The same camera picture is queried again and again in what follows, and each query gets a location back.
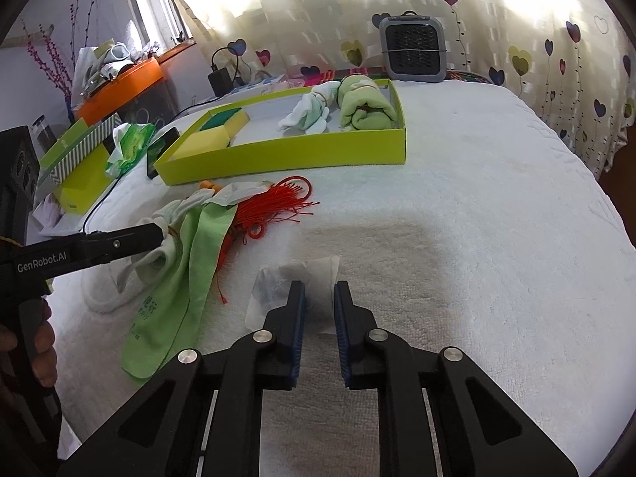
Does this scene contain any black charger adapter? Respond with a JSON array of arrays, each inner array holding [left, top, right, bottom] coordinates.
[[207, 46, 244, 94]]

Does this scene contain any red string bundle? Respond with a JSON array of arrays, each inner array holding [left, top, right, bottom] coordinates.
[[216, 176, 321, 306]]

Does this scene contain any blue white packet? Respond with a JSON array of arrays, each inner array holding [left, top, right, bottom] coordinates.
[[233, 74, 286, 95]]

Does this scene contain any black usb cable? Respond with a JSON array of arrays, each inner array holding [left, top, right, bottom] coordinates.
[[82, 174, 122, 232]]

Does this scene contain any clear glass jar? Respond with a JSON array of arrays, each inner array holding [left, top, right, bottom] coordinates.
[[31, 115, 58, 152]]

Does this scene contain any yellow-green shallow cardboard box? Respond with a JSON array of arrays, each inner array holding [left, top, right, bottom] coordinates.
[[153, 78, 408, 187]]

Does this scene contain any pile of white bags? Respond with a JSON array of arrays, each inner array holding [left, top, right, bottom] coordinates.
[[74, 20, 162, 97]]

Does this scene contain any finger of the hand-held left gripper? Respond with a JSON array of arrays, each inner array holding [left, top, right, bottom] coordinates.
[[82, 222, 170, 265]]

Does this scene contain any green tissue packet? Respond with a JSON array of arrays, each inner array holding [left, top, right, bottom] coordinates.
[[104, 123, 157, 178]]

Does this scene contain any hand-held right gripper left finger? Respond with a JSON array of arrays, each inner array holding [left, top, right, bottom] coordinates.
[[58, 281, 306, 477]]

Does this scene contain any black glossy square device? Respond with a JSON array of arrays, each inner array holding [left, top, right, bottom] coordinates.
[[146, 126, 180, 180]]

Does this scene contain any person's left hand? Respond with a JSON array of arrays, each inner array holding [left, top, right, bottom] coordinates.
[[27, 302, 58, 401]]

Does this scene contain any white sock bundle rubber band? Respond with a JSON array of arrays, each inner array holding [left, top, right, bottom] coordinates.
[[278, 83, 341, 135], [82, 194, 219, 314]]

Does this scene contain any orange shelf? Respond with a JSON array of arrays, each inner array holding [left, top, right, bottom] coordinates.
[[74, 57, 165, 125]]

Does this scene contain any white terry blanket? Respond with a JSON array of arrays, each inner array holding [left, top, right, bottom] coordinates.
[[47, 79, 636, 477]]

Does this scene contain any yellow sponge green scouring pad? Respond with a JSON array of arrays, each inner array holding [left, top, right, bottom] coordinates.
[[201, 108, 250, 147], [171, 126, 230, 160]]

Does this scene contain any colourful plaid cloth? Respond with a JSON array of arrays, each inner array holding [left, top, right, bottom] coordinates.
[[298, 67, 393, 87]]

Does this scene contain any pink blossom branch decoration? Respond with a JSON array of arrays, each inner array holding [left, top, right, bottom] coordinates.
[[22, 0, 105, 125]]

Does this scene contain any white plastic wrapper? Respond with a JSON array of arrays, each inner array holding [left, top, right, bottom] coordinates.
[[209, 181, 271, 207]]

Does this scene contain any green printed cleaning cloth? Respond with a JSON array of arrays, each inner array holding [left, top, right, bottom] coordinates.
[[122, 202, 238, 381]]

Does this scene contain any grey space heater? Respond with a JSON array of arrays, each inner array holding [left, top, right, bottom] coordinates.
[[378, 11, 450, 83]]

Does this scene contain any green towel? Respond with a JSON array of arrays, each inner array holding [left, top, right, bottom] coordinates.
[[337, 74, 398, 132]]

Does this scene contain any clear plastic bag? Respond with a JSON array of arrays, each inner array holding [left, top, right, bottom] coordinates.
[[246, 255, 341, 336]]

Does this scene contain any window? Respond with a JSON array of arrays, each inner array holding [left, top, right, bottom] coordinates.
[[122, 0, 194, 55]]

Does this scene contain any heart print curtain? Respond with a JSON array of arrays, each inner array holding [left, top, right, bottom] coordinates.
[[154, 0, 636, 175]]

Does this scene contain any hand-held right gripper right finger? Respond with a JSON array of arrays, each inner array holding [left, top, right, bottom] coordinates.
[[334, 281, 580, 477]]

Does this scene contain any yellow-green zigzag gift box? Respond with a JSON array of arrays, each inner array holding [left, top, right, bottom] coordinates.
[[39, 113, 122, 215]]

